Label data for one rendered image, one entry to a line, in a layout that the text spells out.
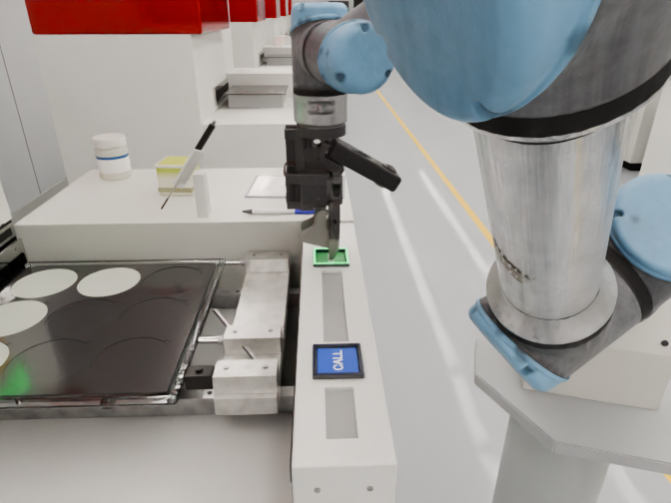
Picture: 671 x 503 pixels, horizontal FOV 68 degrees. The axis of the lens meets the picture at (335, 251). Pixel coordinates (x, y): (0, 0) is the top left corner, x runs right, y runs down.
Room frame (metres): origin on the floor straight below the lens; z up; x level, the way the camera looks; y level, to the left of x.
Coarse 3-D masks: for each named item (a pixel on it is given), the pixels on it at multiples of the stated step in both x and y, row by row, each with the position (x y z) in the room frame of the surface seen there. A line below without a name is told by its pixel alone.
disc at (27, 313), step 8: (8, 304) 0.67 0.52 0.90; (16, 304) 0.67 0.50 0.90; (24, 304) 0.67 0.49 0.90; (32, 304) 0.67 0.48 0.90; (40, 304) 0.67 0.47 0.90; (0, 312) 0.64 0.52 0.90; (8, 312) 0.64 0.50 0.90; (16, 312) 0.64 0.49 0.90; (24, 312) 0.64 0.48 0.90; (32, 312) 0.64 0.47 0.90; (40, 312) 0.64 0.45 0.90; (0, 320) 0.62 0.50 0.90; (8, 320) 0.62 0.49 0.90; (16, 320) 0.62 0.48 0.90; (24, 320) 0.62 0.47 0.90; (32, 320) 0.62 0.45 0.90; (0, 328) 0.60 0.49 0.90; (8, 328) 0.60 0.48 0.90; (16, 328) 0.60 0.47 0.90; (24, 328) 0.60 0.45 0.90
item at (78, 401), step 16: (0, 400) 0.45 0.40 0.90; (32, 400) 0.45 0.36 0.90; (48, 400) 0.45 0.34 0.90; (64, 400) 0.45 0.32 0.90; (80, 400) 0.45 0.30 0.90; (96, 400) 0.45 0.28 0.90; (112, 400) 0.45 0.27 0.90; (128, 400) 0.45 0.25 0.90; (144, 400) 0.45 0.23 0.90; (160, 400) 0.45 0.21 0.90
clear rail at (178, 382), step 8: (224, 264) 0.80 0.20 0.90; (216, 272) 0.77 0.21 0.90; (216, 280) 0.74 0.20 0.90; (216, 288) 0.72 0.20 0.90; (208, 296) 0.69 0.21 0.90; (208, 304) 0.66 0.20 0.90; (200, 312) 0.64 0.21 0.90; (208, 312) 0.65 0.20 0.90; (200, 320) 0.62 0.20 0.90; (200, 328) 0.60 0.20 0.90; (192, 336) 0.58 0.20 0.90; (200, 336) 0.59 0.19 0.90; (192, 344) 0.56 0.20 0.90; (184, 352) 0.54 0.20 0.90; (192, 352) 0.54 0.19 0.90; (184, 360) 0.52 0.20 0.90; (184, 368) 0.51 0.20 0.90; (176, 376) 0.49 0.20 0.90; (176, 384) 0.48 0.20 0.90; (176, 392) 0.46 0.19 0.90; (176, 400) 0.46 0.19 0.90
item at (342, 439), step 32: (352, 224) 0.85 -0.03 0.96; (352, 256) 0.71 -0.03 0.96; (320, 288) 0.61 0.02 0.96; (352, 288) 0.61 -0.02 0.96; (320, 320) 0.53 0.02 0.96; (352, 320) 0.53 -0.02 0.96; (320, 384) 0.41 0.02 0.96; (352, 384) 0.41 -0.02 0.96; (320, 416) 0.37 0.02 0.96; (352, 416) 0.37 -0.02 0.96; (384, 416) 0.37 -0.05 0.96; (320, 448) 0.33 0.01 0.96; (352, 448) 0.33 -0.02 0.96; (384, 448) 0.33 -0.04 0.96; (320, 480) 0.31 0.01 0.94; (352, 480) 0.31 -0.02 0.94; (384, 480) 0.31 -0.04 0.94
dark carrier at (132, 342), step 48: (0, 288) 0.72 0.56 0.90; (144, 288) 0.72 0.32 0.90; (192, 288) 0.72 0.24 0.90; (0, 336) 0.58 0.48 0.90; (48, 336) 0.58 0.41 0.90; (96, 336) 0.58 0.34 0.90; (144, 336) 0.58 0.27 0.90; (0, 384) 0.48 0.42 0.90; (48, 384) 0.48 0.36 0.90; (96, 384) 0.48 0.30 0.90; (144, 384) 0.48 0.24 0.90
